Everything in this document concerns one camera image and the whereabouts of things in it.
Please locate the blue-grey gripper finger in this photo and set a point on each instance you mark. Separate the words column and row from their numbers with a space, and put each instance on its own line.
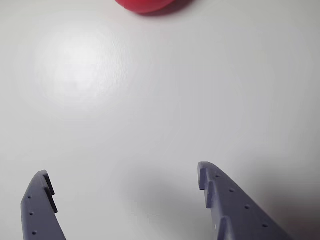
column 40, row 215
column 237, row 215

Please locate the red ball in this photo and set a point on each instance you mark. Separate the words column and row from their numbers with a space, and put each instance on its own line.
column 150, row 5

